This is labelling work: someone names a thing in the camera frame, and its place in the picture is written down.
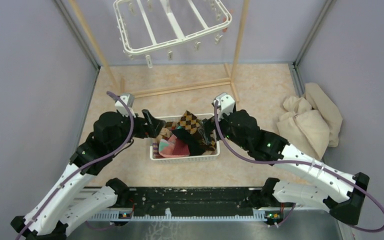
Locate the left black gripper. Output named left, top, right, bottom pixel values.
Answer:
left=109, top=108, right=166, bottom=153

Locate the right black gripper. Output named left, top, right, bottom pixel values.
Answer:
left=198, top=107, right=250, bottom=151

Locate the maroon striped beige sock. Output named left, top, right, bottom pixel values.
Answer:
left=151, top=128, right=173, bottom=159

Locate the black sock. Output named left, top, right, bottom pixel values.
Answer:
left=172, top=128, right=206, bottom=156

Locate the brown argyle sock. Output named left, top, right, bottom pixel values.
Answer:
left=177, top=110, right=217, bottom=152
left=164, top=121, right=179, bottom=131

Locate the pink patterned sock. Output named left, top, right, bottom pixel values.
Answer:
left=158, top=137, right=177, bottom=158

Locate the white plastic basket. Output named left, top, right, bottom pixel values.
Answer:
left=147, top=113, right=221, bottom=164

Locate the white plastic sock hanger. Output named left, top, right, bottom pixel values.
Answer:
left=118, top=0, right=225, bottom=62

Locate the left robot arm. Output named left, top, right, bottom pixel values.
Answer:
left=10, top=109, right=166, bottom=240

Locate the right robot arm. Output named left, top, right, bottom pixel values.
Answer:
left=198, top=110, right=370, bottom=226

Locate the wooden hanger rack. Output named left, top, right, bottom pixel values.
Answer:
left=68, top=0, right=250, bottom=99

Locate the brown argyle sock in basket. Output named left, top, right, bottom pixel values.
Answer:
left=164, top=121, right=179, bottom=131

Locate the beige crumpled cloth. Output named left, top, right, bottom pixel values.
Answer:
left=276, top=82, right=343, bottom=161

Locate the pink plastic clip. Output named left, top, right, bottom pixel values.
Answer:
left=221, top=17, right=231, bottom=33

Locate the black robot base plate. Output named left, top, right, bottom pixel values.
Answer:
left=98, top=186, right=296, bottom=227

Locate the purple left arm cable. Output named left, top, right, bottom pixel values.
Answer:
left=14, top=91, right=136, bottom=240

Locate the aluminium frame rail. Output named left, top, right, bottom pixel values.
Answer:
left=40, top=187, right=359, bottom=240

